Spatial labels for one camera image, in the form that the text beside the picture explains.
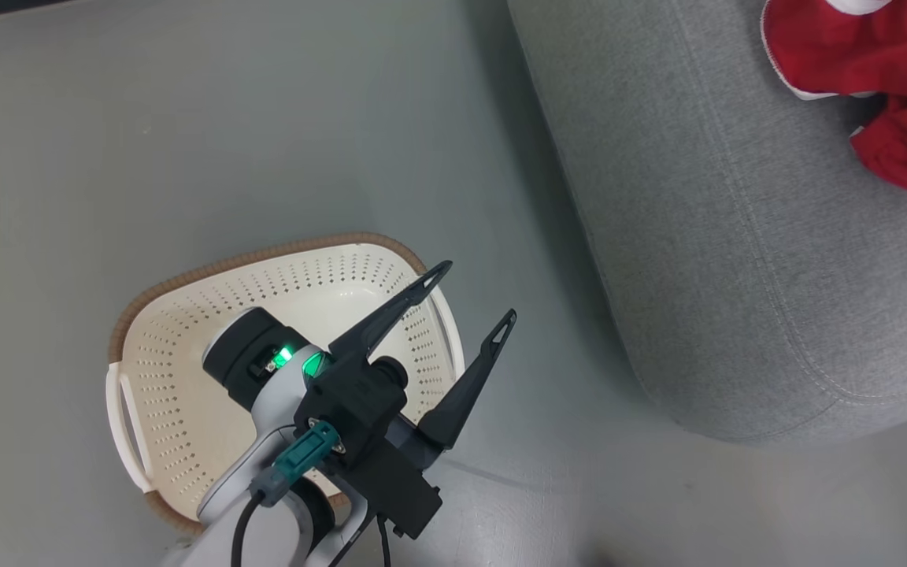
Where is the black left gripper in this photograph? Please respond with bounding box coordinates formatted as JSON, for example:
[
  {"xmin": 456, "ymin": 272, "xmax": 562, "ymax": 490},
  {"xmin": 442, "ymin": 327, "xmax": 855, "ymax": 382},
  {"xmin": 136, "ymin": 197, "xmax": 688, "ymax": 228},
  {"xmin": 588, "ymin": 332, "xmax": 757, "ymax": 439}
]
[{"xmin": 293, "ymin": 261, "xmax": 517, "ymax": 475}]

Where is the red garment with white stripe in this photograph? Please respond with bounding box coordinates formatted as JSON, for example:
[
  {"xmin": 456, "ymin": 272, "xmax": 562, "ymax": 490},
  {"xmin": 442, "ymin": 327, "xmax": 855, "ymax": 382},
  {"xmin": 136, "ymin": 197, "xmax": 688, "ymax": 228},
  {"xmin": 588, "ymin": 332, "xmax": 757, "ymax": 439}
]
[{"xmin": 760, "ymin": 0, "xmax": 907, "ymax": 102}]

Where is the cream perforated laundry basket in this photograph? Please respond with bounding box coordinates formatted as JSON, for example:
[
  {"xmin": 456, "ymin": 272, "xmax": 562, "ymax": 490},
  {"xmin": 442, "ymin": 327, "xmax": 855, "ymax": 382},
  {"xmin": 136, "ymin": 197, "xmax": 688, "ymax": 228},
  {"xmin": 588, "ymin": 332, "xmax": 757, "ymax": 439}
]
[{"xmin": 105, "ymin": 232, "xmax": 467, "ymax": 538}]

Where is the grey fabric sofa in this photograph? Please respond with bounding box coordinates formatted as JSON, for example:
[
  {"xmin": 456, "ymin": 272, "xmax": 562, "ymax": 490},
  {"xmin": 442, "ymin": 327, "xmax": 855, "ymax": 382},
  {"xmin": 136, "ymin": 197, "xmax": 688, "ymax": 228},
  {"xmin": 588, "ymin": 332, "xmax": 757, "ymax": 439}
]
[{"xmin": 506, "ymin": 0, "xmax": 907, "ymax": 447}]

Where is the left black cable teal plug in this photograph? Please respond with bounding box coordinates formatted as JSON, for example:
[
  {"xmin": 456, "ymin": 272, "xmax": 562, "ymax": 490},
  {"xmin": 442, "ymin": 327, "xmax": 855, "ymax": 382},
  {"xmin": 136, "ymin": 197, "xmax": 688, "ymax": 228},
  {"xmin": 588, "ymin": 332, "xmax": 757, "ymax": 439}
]
[{"xmin": 231, "ymin": 421, "xmax": 342, "ymax": 567}]

